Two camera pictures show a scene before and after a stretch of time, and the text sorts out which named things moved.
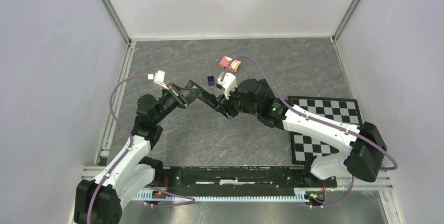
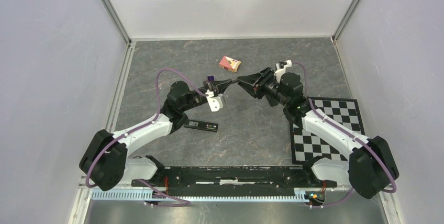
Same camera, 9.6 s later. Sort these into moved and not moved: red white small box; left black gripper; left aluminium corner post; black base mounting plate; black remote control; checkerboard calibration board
Moved: left black gripper; black remote control
Not moved: red white small box; black base mounting plate; left aluminium corner post; checkerboard calibration board
